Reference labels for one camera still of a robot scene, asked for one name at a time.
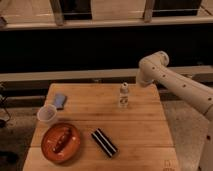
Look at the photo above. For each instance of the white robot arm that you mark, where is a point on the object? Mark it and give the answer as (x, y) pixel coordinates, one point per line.
(154, 68)

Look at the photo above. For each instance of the small clear white-capped bottle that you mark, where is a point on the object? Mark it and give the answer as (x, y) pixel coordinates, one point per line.
(123, 95)

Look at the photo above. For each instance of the black white-striped box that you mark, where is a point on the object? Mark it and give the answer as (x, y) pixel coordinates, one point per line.
(104, 142)

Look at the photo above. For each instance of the brown sausage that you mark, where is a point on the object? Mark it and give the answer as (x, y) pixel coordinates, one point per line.
(62, 141)

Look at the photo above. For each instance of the orange plate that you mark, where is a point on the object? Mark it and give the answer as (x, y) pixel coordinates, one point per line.
(50, 139)

